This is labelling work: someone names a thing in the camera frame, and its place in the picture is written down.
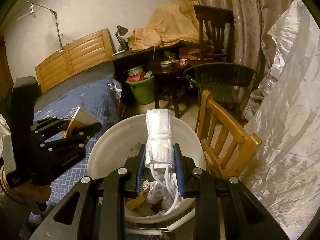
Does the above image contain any gold snack wrapper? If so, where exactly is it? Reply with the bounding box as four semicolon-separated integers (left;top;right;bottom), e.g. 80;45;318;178
63;106;98;139

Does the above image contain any white mesh cloth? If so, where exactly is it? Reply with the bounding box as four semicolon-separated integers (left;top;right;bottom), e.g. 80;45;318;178
145;109;182;216

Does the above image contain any white trash bucket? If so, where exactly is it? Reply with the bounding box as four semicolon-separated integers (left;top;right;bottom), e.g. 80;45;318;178
87;114;206;224

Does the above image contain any left hand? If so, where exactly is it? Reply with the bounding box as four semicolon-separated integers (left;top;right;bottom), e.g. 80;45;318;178
0;164;52;204

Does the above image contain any light wooden chair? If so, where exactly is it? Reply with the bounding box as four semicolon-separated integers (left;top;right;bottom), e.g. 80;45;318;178
196;90;262;179

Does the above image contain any white plastic sheet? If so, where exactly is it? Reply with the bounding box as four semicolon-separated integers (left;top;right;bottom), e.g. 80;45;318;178
240;0;319;239

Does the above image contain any brown wooden wardrobe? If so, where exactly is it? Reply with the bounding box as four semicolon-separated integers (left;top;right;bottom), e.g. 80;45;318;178
0;35;14;101

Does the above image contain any blue grid bed quilt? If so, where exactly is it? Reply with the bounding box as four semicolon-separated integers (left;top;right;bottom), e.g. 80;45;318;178
29;79;122;226

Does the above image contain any dark wicker chair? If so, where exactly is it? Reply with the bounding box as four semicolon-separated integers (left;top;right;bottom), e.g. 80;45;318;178
183;62;257;114

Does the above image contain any wooden headboard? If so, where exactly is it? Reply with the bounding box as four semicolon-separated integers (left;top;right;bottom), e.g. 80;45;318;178
35;28;114;93

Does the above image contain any green bucket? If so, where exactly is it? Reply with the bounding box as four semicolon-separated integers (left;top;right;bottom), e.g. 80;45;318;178
126;76;155;105

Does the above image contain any dark wooden desk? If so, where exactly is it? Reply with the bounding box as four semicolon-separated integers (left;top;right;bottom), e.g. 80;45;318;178
112;41;199;105

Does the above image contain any small round dark table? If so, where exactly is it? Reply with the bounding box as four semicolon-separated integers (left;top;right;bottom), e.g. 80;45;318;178
152;61;198;119

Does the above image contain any black desk lamp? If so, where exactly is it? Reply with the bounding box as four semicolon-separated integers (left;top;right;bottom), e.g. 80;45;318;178
114;25;129;54

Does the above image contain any dark wooden chair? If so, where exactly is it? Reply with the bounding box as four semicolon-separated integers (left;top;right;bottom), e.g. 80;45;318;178
194;5;235;63

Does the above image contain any orange cloth cover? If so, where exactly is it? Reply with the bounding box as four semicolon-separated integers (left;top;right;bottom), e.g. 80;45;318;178
128;0;200;51

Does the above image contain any brown curtain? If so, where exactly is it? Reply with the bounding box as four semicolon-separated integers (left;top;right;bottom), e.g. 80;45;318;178
175;0;299;120

